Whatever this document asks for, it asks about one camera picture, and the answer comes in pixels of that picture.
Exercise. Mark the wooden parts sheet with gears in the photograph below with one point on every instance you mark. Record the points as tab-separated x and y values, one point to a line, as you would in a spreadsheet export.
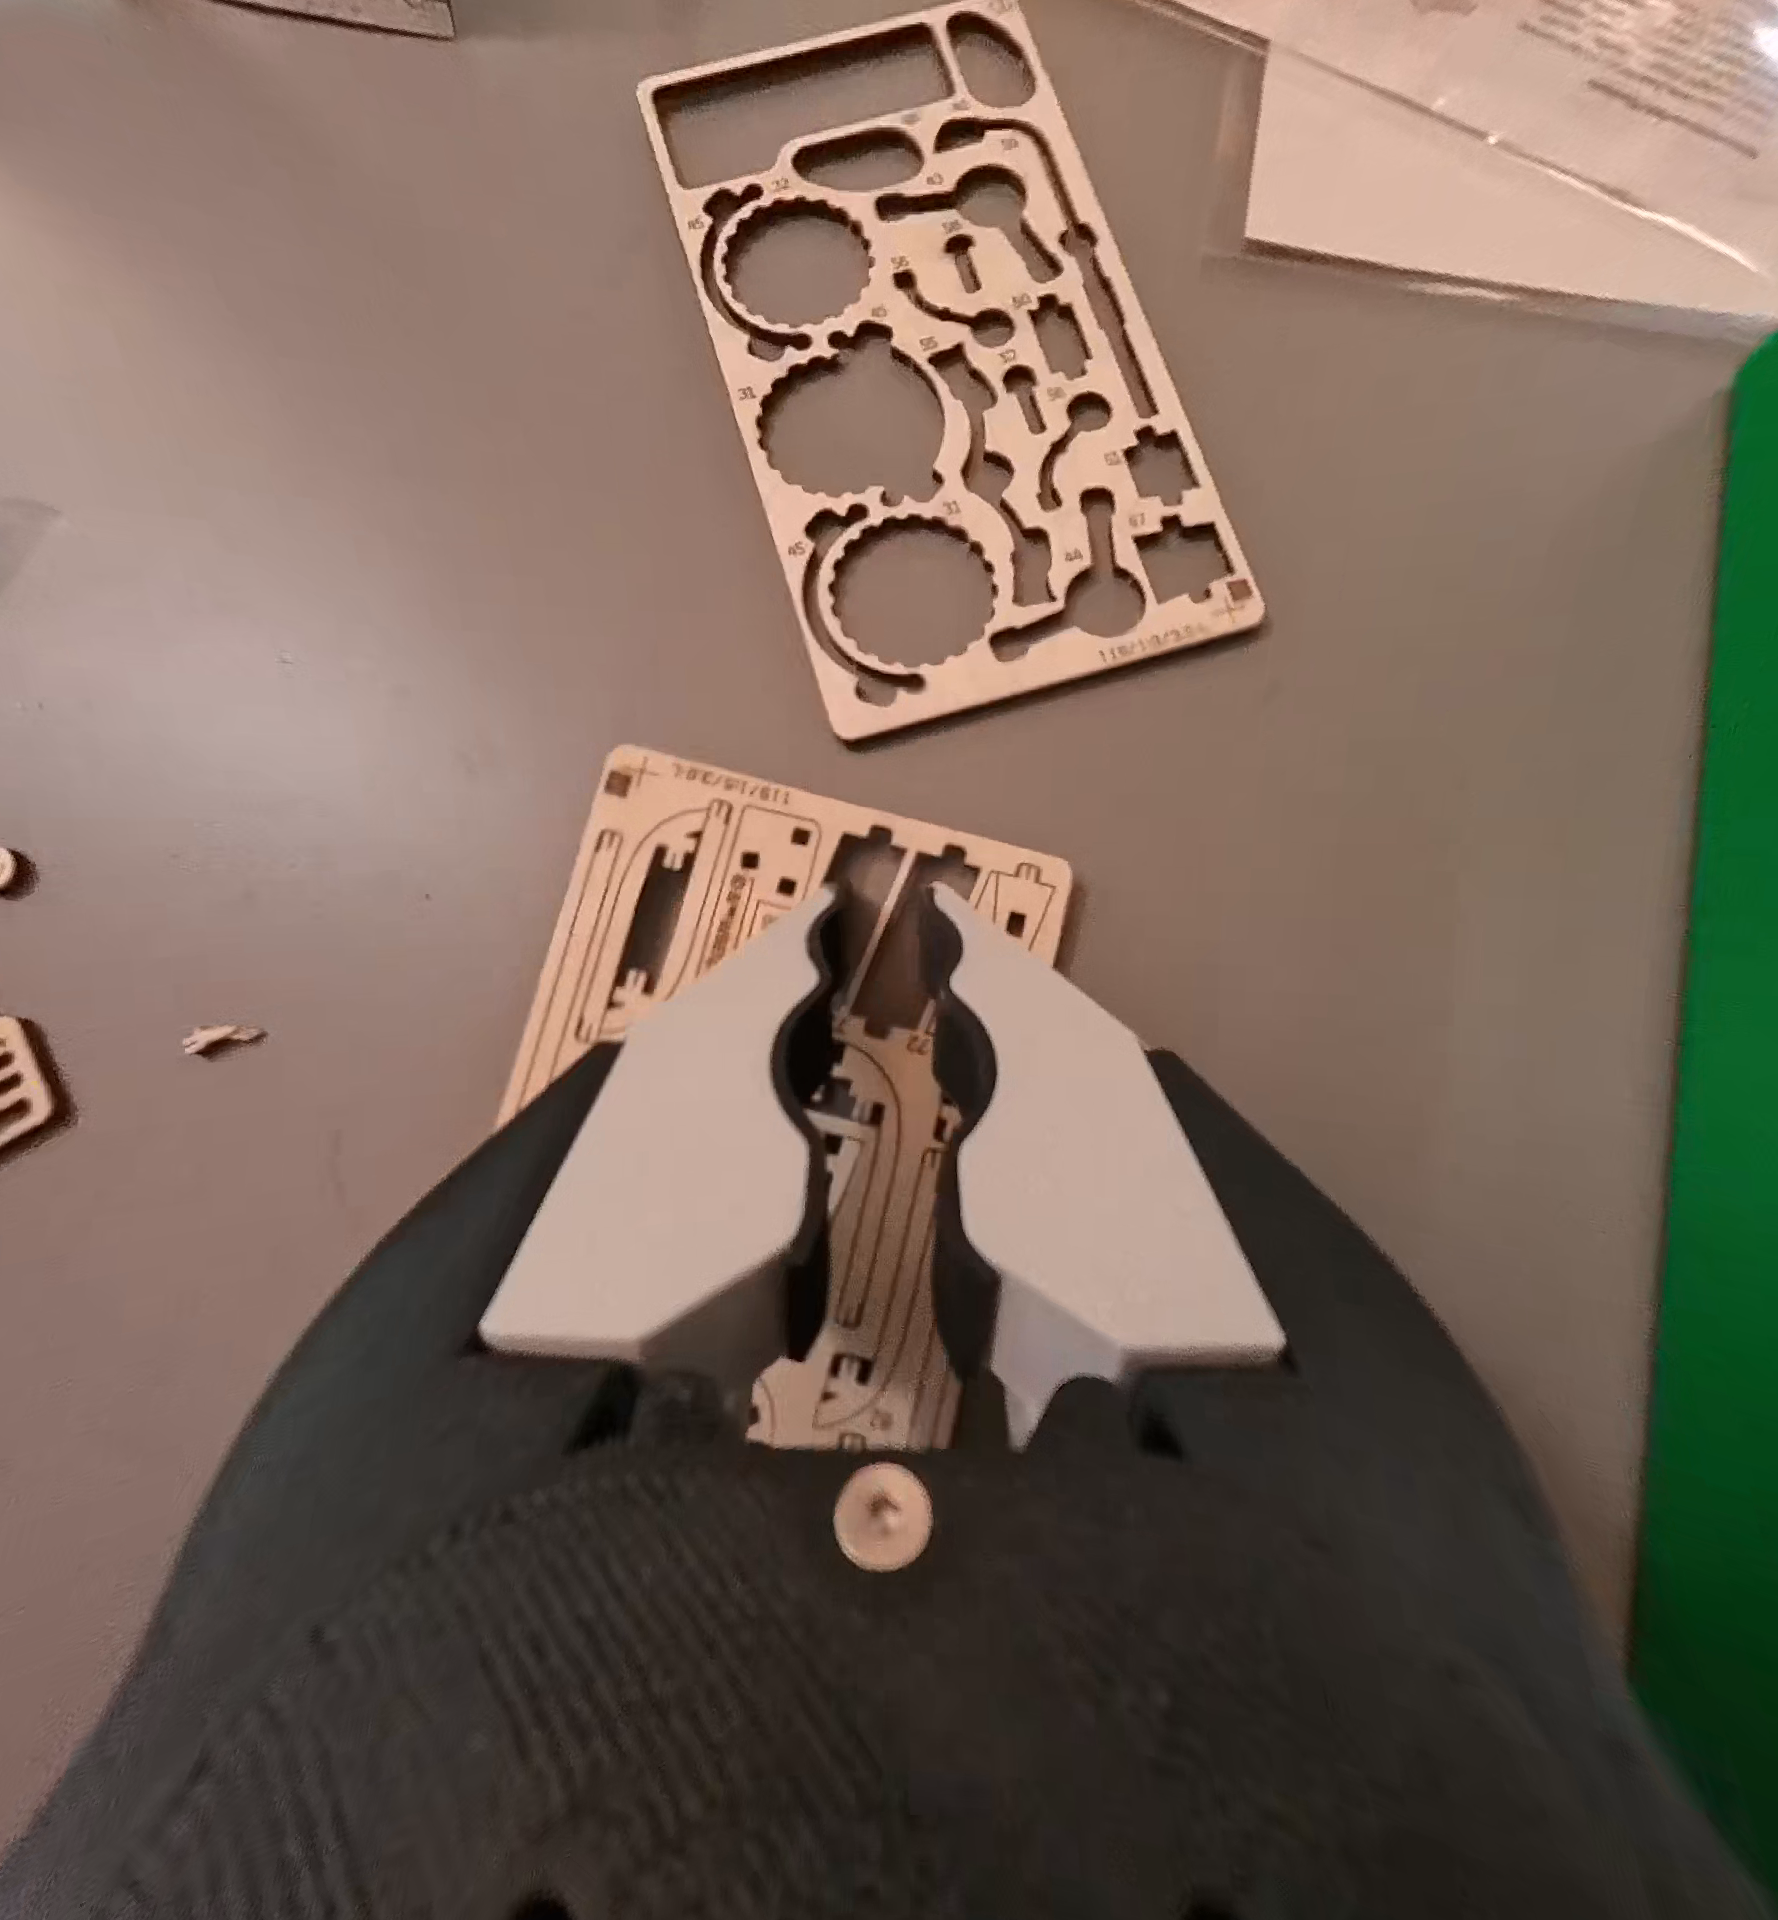
576	930

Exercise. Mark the grey desk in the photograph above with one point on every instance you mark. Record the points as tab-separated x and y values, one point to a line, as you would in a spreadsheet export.
305	452

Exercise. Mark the empty wooden parts sheet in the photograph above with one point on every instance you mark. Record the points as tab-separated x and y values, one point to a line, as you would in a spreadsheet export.
1174	631

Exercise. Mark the tiny wooden chip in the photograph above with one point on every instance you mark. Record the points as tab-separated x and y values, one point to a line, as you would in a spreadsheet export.
216	1041

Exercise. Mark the clear plastic sleeve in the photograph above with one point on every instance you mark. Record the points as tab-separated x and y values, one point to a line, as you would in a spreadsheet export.
1504	120

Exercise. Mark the green plastic bin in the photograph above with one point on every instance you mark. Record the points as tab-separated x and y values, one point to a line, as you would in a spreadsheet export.
1758	1048

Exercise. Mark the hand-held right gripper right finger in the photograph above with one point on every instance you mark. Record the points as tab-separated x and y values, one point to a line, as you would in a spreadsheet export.
1116	1199

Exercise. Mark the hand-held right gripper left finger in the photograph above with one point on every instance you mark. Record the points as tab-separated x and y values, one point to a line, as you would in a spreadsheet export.
650	1199

